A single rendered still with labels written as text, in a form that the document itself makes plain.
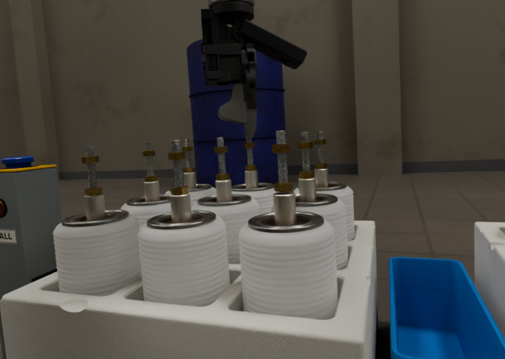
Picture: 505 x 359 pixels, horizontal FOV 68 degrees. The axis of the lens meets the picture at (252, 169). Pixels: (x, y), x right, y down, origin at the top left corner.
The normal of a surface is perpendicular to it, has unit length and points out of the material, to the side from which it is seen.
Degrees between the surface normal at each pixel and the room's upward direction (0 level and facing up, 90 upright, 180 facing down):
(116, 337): 90
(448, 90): 90
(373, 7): 90
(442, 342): 0
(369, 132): 90
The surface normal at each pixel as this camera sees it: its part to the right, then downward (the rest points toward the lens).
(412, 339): -0.06, -0.99
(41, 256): 0.94, -0.03
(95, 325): -0.33, 0.11
